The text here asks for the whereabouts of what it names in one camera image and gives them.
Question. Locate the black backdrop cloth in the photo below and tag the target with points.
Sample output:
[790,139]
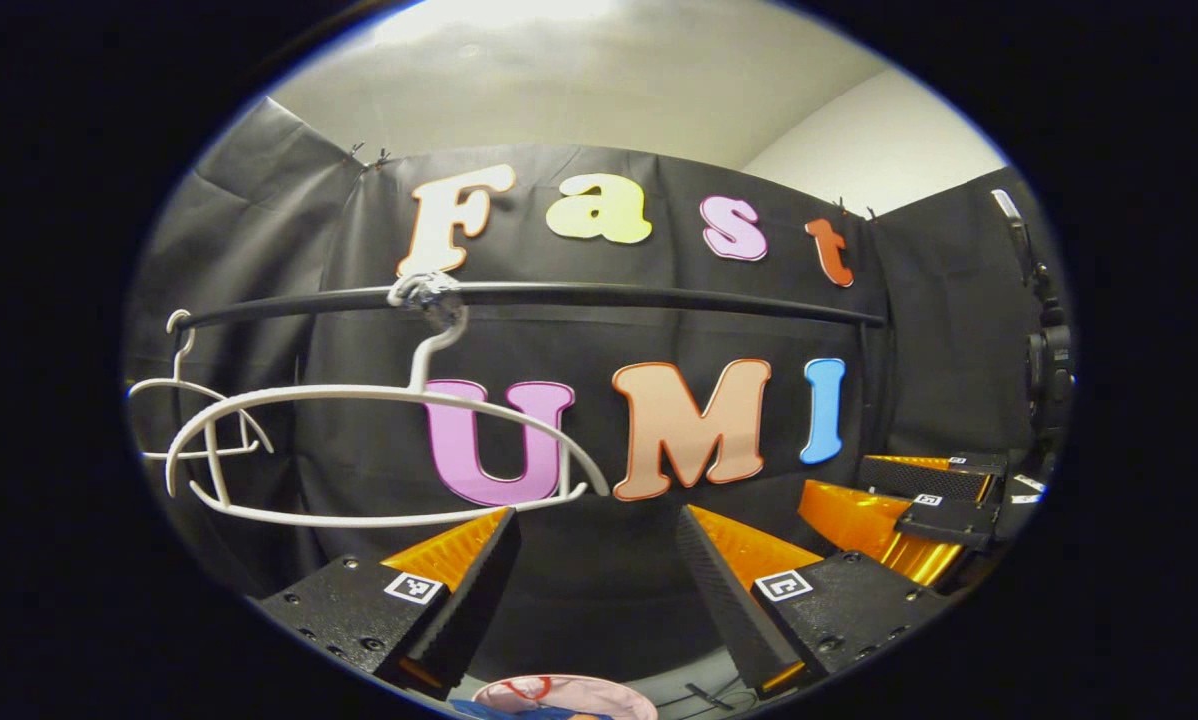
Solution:
[359,230]

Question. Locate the black clothes rail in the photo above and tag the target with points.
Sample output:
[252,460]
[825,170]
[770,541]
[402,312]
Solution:
[609,293]

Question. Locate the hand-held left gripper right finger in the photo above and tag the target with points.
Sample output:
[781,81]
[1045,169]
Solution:
[724,590]

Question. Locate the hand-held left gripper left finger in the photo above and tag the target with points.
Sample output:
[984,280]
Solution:
[474,600]

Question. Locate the white hanger with taped hook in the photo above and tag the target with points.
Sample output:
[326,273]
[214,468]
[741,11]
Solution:
[359,392]

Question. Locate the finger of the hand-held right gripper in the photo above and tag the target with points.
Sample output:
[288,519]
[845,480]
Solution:
[919,477]
[944,520]

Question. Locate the white plain hanger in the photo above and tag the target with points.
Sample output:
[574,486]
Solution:
[177,365]

